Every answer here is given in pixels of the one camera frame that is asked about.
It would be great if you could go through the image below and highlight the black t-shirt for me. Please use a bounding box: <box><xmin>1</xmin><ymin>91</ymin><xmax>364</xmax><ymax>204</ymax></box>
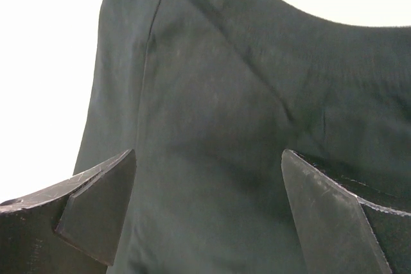
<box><xmin>74</xmin><ymin>0</ymin><xmax>410</xmax><ymax>273</ymax></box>

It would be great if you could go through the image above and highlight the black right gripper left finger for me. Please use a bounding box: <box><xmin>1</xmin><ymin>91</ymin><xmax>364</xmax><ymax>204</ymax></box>
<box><xmin>1</xmin><ymin>150</ymin><xmax>136</xmax><ymax>274</ymax></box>

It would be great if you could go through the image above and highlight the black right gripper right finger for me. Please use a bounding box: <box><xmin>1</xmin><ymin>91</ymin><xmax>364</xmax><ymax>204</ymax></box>
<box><xmin>281</xmin><ymin>150</ymin><xmax>410</xmax><ymax>273</ymax></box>

